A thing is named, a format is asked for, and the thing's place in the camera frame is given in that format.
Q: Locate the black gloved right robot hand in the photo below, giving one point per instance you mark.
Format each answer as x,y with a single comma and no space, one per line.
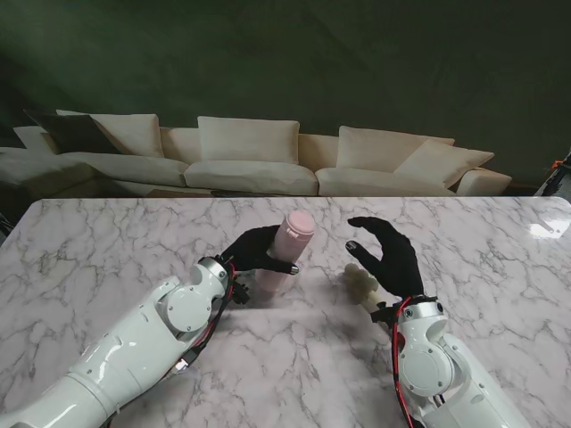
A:
397,260

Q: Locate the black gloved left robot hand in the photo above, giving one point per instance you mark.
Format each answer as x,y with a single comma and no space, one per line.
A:
250,254

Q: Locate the pink thermos bottle body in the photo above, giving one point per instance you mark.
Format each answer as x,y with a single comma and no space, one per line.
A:
290,249

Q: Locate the pink thermos lid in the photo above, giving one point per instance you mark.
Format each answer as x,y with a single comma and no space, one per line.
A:
301,223

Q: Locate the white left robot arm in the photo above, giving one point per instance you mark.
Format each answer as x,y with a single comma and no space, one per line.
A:
134,339

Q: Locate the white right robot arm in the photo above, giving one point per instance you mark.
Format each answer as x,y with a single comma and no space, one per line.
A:
424,370

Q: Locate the cream fabric sofa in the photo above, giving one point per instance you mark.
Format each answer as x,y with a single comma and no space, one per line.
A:
250,176

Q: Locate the tilted small cream cushion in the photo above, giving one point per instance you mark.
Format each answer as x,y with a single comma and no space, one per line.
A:
450,162

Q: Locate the large cream cushion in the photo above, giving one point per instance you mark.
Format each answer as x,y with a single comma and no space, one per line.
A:
374,149

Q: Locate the wide rectangular cream cushion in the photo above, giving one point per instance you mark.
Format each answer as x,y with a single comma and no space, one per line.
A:
247,140

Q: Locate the cream cushion behind dark cushion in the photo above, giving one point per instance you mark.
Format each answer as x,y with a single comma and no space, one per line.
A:
134,134

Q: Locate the stand with orange clamp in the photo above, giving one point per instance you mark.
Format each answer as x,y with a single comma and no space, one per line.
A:
557,178

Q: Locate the dark brown cushion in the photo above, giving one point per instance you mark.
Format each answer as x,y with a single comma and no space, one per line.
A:
71,134

